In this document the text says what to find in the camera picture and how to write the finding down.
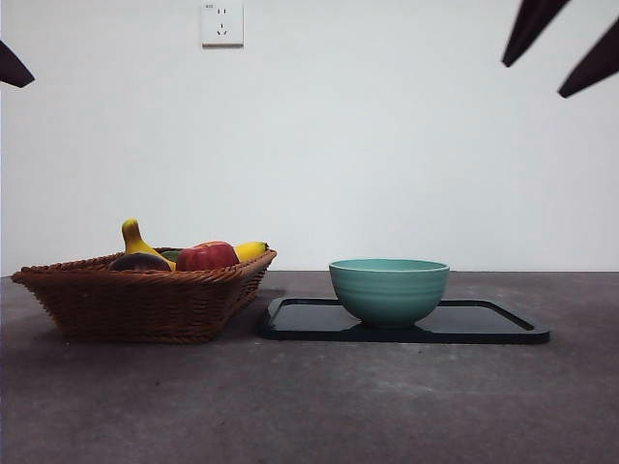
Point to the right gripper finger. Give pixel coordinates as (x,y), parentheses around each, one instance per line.
(595,65)
(532,26)

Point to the yellow banana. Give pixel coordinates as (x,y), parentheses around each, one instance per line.
(131,239)

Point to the dark purple plum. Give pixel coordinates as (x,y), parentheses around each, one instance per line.
(140,263)

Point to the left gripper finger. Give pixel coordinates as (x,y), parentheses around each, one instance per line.
(12,67)

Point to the teal ribbed bowl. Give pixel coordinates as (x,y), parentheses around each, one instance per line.
(389,295)

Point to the green fruit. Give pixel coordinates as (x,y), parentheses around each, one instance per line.
(170,254)

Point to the brown wicker basket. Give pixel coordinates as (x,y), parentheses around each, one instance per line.
(135,304)

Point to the white wall socket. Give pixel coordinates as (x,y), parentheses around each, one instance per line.
(222,24)

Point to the black rectangular tray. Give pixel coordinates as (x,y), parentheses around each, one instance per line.
(309,321)

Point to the red apple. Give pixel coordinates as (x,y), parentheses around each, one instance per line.
(208,256)

